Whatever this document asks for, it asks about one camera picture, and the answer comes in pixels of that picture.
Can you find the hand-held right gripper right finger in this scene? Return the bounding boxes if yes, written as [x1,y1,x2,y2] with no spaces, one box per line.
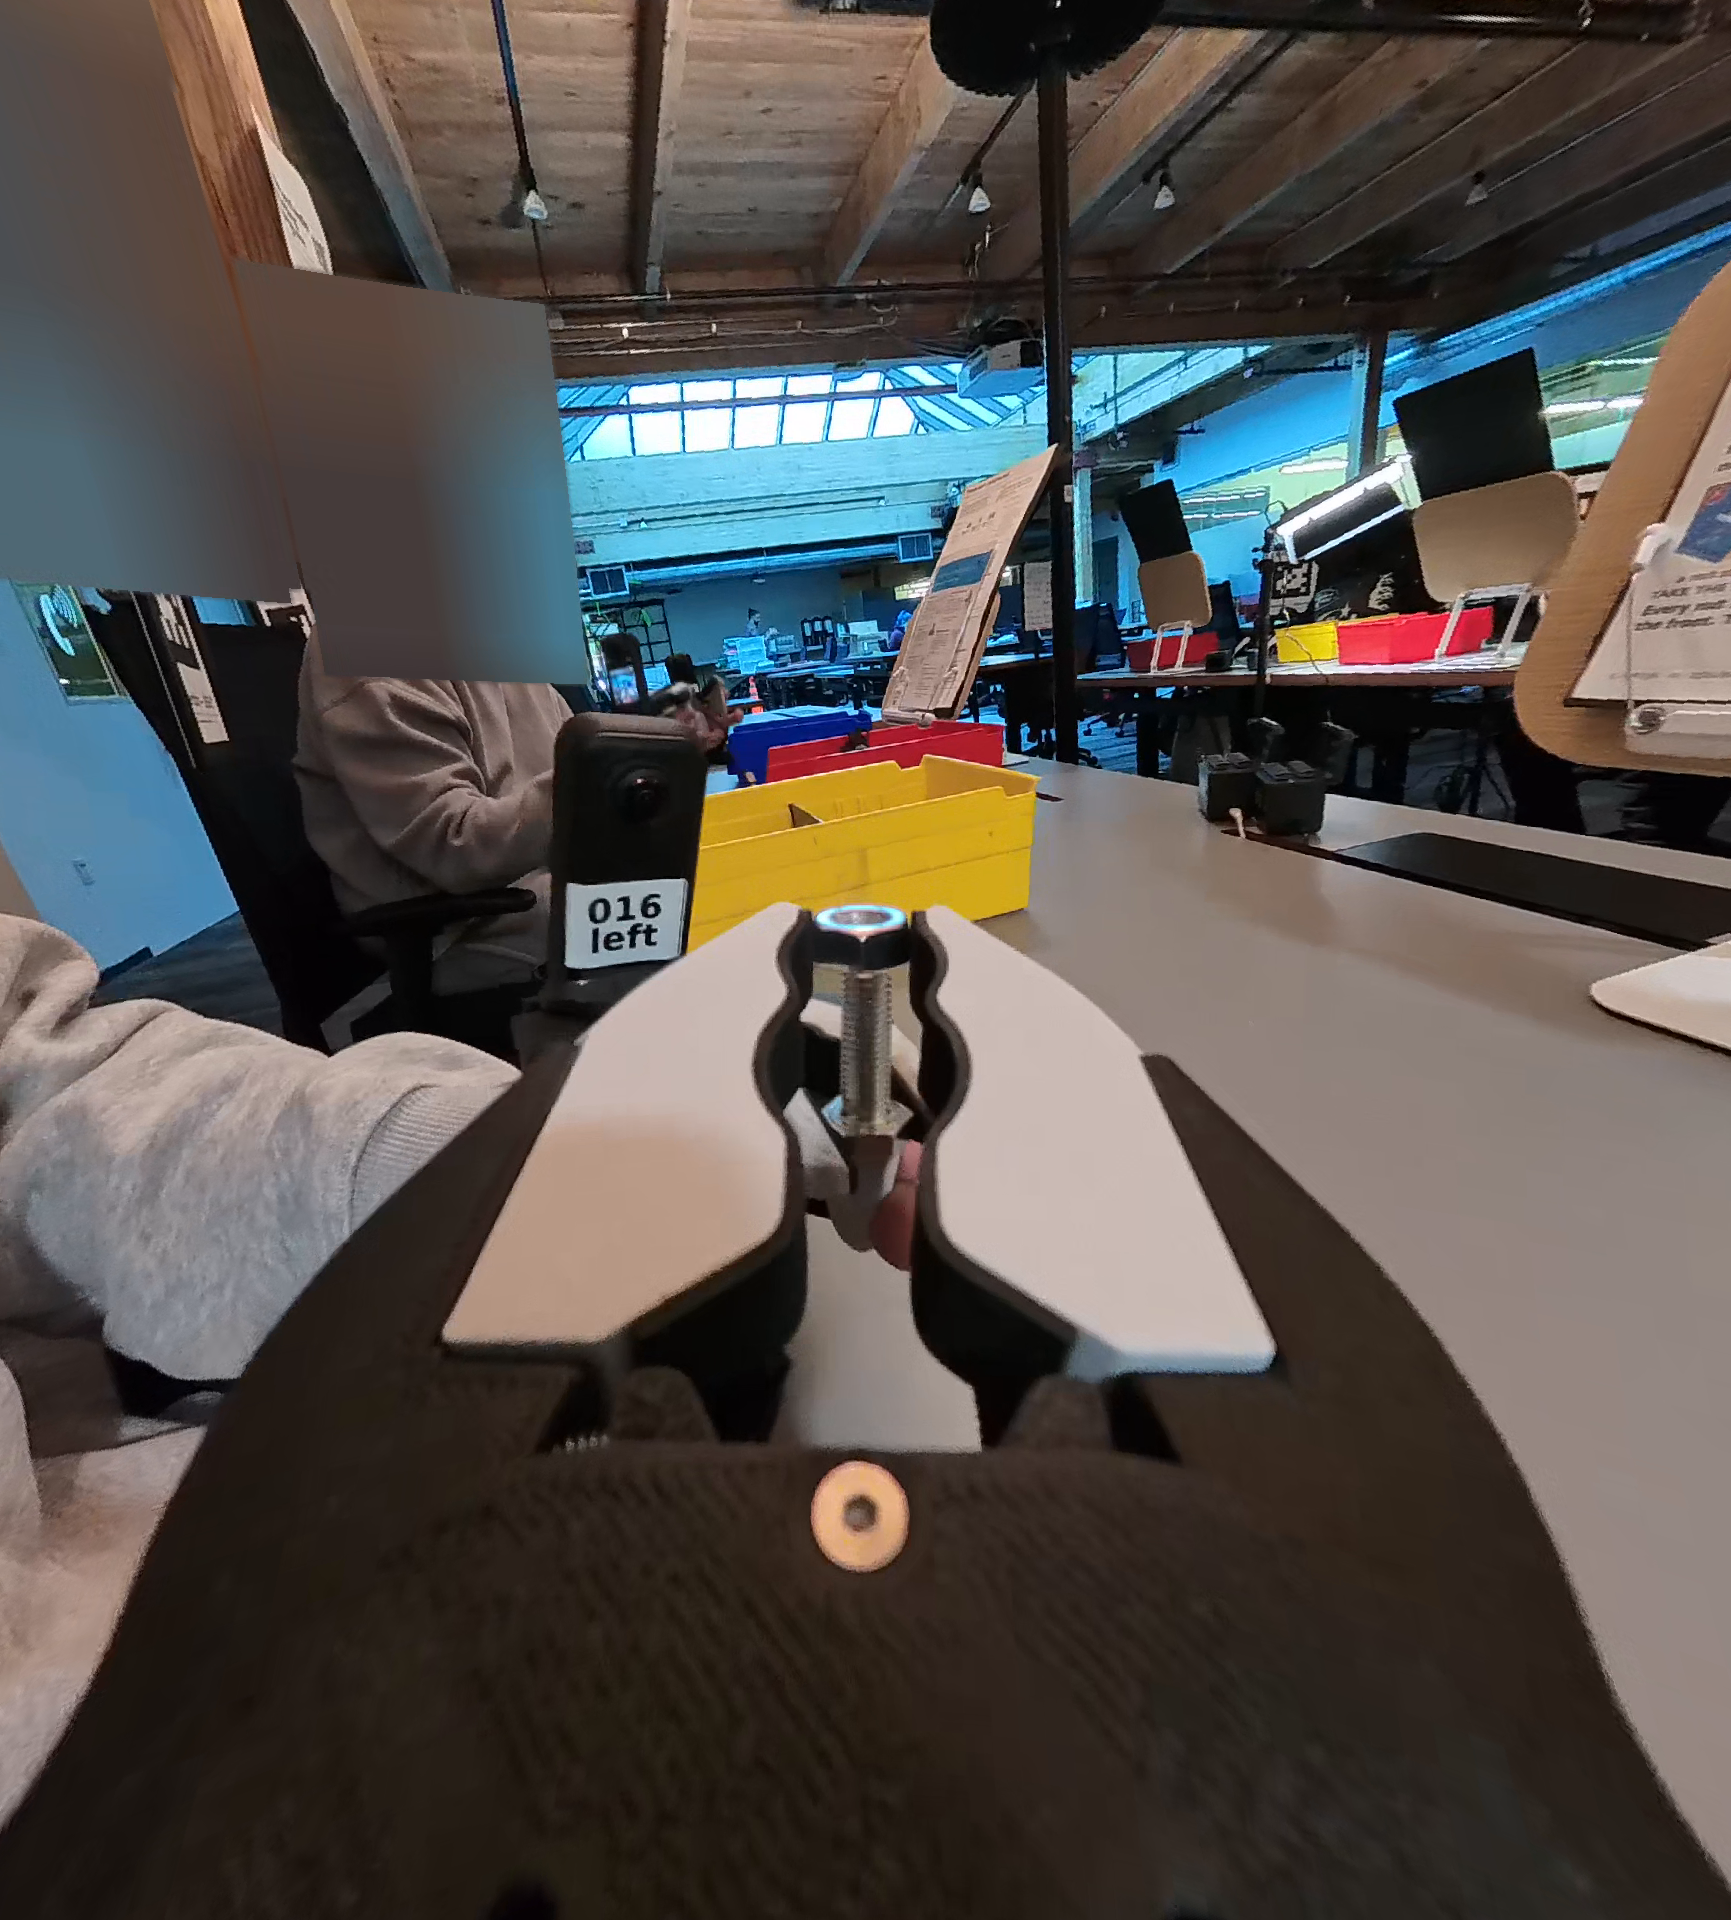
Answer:
[908,900,1282,1450]

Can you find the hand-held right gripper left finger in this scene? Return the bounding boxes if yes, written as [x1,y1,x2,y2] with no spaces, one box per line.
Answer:
[440,900,816,1443]

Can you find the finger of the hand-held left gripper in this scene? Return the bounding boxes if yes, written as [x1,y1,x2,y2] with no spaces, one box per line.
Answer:
[824,1134,904,1259]
[780,1085,870,1207]

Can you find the steel bolt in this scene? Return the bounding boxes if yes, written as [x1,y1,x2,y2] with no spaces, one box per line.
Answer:
[812,962,910,1142]

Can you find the yellow plastic bin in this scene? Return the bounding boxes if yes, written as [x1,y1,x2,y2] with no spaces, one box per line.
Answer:
[688,753,1042,952]

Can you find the person's left forearm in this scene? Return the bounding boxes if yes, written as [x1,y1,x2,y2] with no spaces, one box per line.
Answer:
[0,892,526,1387]

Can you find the grey desk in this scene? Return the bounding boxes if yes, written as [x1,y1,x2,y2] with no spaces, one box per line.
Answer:
[686,754,1731,1920]

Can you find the black desk mat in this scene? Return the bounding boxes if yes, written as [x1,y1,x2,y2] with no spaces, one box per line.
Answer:
[1328,829,1731,954]

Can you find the person's left hand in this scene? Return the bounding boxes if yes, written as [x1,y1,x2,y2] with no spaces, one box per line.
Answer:
[870,1140,930,1278]

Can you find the blue plastic bin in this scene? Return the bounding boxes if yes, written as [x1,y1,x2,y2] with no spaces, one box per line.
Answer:
[726,707,878,787]

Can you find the red plastic bin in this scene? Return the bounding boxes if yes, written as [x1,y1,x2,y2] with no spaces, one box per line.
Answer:
[764,719,1010,787]

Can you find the black swivel chair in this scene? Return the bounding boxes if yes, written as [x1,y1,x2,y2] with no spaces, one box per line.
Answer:
[189,612,540,1056]

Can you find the cardboard document stand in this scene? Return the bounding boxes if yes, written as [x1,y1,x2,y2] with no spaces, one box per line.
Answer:
[880,444,1066,733]

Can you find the black disc-top pole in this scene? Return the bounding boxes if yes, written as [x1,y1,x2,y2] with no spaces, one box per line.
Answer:
[928,0,1170,762]

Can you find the green wall sign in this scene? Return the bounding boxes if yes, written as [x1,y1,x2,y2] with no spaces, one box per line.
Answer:
[31,583,121,702]

